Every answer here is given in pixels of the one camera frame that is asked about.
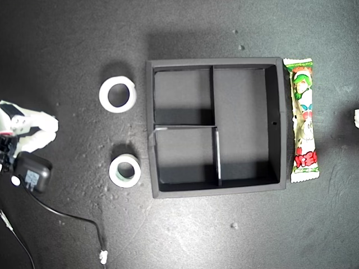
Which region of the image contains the green printed snack bar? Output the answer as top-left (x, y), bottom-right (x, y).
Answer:
top-left (282, 58), bottom-right (321, 184)

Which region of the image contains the large white tape roll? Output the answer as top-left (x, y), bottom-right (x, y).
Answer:
top-left (98, 75), bottom-right (138, 114)

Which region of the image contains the small white tape roll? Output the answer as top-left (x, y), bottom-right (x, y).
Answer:
top-left (108, 153), bottom-right (142, 188)

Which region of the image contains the black tray with wells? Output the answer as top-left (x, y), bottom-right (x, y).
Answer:
top-left (145, 57), bottom-right (288, 200)

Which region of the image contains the thin black and white cable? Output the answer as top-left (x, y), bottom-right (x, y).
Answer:
top-left (0, 207), bottom-right (36, 269)

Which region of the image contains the black cable with white plug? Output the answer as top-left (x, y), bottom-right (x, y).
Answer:
top-left (24, 183), bottom-right (109, 266)

